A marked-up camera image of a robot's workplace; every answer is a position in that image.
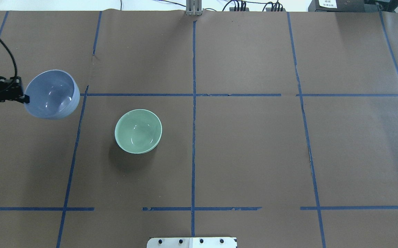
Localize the blue bowl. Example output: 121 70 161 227
24 70 80 120

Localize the green bowl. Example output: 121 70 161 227
114 109 163 154

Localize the black power strip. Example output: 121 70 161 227
222 0 286 12

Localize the black box with label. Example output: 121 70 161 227
308 0 380 13

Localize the aluminium frame post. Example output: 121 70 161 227
186 0 203 16

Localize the white camera mast with base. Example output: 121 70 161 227
146 237 238 248

